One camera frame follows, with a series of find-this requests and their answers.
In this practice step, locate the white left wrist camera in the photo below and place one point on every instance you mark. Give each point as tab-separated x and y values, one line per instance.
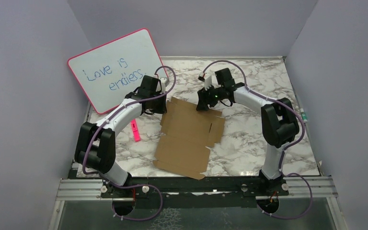
164	81

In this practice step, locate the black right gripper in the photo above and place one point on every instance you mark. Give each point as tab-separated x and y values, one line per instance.
204	99

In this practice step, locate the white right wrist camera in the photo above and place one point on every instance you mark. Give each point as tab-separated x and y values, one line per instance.
208	84

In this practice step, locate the green capped marker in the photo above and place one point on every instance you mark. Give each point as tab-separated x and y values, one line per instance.
303	115

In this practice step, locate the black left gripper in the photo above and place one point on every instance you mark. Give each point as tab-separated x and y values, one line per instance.
162	109

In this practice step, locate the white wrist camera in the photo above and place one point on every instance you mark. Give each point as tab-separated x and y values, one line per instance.
164	81
208	84

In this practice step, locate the brown cardboard box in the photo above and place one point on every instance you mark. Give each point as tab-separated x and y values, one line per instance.
187	138

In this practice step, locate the aluminium frame rail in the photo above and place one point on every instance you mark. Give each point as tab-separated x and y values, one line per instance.
292	187

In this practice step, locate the pink framed whiteboard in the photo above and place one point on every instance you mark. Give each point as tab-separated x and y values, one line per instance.
109	72

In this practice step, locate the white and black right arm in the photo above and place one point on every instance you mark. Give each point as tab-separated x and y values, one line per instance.
279	122

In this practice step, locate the pink marker pen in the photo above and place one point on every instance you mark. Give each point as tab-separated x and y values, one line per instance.
135	131

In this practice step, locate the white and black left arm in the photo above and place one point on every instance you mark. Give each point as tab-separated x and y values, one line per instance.
96	144

